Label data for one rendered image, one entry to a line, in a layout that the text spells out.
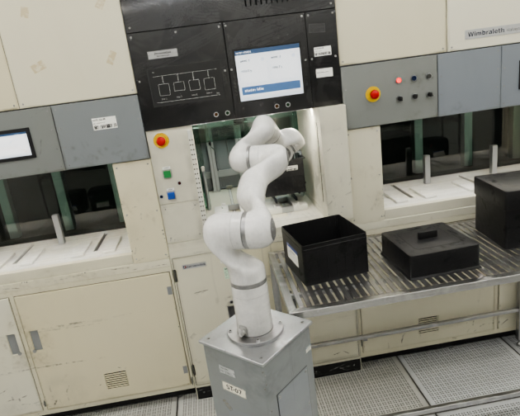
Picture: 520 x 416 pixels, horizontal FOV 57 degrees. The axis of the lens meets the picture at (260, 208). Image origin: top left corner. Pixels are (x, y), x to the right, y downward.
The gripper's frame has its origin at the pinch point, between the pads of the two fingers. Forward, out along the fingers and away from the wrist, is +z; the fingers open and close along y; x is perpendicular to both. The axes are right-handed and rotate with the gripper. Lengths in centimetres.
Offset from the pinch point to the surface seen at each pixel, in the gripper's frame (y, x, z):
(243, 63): -13, 41, -32
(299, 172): 8.5, -14.9, -9.1
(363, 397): 24, -121, -51
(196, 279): -48, -54, -34
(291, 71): 7.2, 35.5, -31.1
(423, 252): 45, -35, -80
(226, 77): -21, 37, -33
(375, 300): 22, -46, -92
